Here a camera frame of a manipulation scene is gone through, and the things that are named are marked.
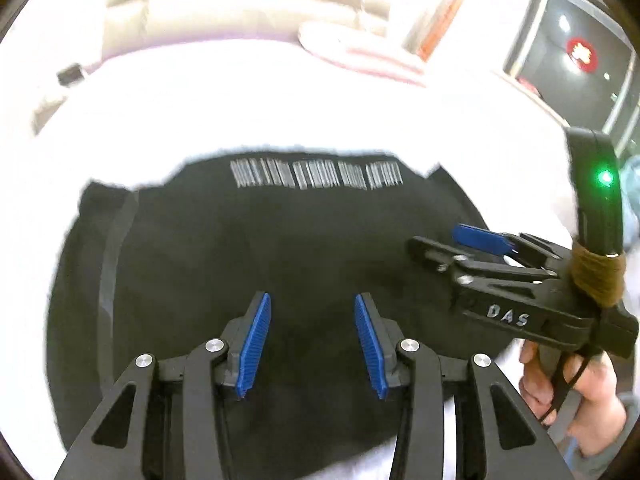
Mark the dark window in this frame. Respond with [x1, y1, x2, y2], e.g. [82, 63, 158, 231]
[504, 0, 639, 160]

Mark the beige and orange curtain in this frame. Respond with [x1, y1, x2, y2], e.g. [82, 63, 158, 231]
[405, 0, 464, 62]

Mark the beige padded headboard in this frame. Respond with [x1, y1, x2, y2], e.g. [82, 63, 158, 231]
[102, 0, 390, 61]

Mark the brown patterned bag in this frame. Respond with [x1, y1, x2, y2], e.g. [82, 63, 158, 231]
[56, 63, 85, 88]

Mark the floral quilted bed cover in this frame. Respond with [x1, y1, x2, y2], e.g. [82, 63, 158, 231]
[1, 40, 570, 479]

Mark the person's right hand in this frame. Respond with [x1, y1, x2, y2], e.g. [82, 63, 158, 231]
[518, 340, 627, 457]

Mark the folded pink blanket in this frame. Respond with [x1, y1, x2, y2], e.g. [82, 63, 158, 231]
[297, 21, 425, 87]

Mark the red window decoration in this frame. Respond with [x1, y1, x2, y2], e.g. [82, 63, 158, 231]
[566, 37, 599, 74]

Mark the black hooded jacket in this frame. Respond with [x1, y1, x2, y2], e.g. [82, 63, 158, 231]
[47, 157, 510, 479]

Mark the grey bedside table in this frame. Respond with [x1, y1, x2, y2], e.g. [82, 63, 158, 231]
[32, 92, 68, 136]

